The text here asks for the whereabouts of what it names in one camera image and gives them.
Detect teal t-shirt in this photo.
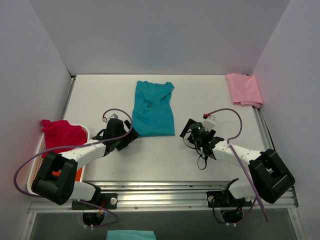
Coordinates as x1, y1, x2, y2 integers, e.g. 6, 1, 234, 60
132, 80, 175, 137

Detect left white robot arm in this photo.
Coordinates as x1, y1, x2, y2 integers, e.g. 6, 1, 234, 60
31, 118, 140, 210

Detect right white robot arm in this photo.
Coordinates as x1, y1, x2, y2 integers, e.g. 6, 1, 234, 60
179, 117, 296, 207

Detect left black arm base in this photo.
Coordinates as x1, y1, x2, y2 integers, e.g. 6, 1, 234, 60
71, 185, 118, 210

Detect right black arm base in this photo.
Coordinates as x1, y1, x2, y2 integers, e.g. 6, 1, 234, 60
206, 178, 252, 210

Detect crimson red t-shirt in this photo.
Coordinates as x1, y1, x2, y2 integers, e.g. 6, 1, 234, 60
41, 119, 88, 149

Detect orange t-shirt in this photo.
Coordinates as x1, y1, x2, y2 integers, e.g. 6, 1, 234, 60
75, 168, 83, 182

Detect folded pink t-shirt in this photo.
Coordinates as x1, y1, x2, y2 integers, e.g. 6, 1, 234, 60
225, 73, 264, 109

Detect white perforated basket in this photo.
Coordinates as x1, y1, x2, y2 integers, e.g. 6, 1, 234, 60
26, 133, 86, 197

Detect teal folded cloth bottom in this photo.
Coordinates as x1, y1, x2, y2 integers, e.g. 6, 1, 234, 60
106, 230, 157, 240

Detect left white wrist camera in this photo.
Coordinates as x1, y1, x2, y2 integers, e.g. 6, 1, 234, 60
101, 113, 119, 123

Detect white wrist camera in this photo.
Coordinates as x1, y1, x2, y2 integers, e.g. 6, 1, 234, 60
202, 114, 217, 131
101, 113, 119, 123

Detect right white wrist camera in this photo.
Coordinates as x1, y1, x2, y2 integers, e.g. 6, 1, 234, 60
202, 114, 217, 131

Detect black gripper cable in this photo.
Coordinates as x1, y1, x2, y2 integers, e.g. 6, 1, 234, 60
184, 134, 213, 171

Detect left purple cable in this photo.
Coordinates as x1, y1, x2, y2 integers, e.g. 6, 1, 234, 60
12, 108, 135, 226

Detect aluminium mounting rail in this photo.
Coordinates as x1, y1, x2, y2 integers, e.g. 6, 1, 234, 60
27, 181, 299, 214

